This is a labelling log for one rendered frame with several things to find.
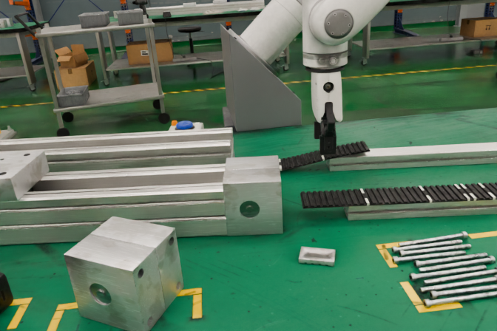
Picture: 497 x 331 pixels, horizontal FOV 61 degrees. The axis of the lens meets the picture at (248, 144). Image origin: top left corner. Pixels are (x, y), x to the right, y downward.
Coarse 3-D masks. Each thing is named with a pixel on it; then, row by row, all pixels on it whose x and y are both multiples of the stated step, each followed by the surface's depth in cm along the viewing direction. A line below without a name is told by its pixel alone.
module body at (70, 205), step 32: (32, 192) 68; (64, 192) 67; (96, 192) 66; (128, 192) 66; (160, 192) 65; (192, 192) 65; (0, 224) 68; (32, 224) 69; (64, 224) 69; (96, 224) 68; (160, 224) 67; (192, 224) 67; (224, 224) 67
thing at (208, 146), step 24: (0, 144) 91; (24, 144) 91; (48, 144) 91; (72, 144) 91; (96, 144) 91; (120, 144) 90; (144, 144) 85; (168, 144) 84; (192, 144) 83; (216, 144) 83; (72, 168) 85; (96, 168) 85; (120, 168) 85
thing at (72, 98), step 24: (24, 24) 315; (48, 24) 364; (96, 24) 341; (120, 24) 338; (144, 24) 339; (48, 72) 331; (72, 96) 344; (96, 96) 373; (120, 96) 368; (144, 96) 362; (168, 120) 373
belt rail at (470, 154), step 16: (464, 144) 89; (480, 144) 88; (496, 144) 88; (336, 160) 86; (352, 160) 86; (368, 160) 86; (384, 160) 86; (400, 160) 87; (416, 160) 87; (432, 160) 87; (448, 160) 86; (464, 160) 86; (480, 160) 86; (496, 160) 86
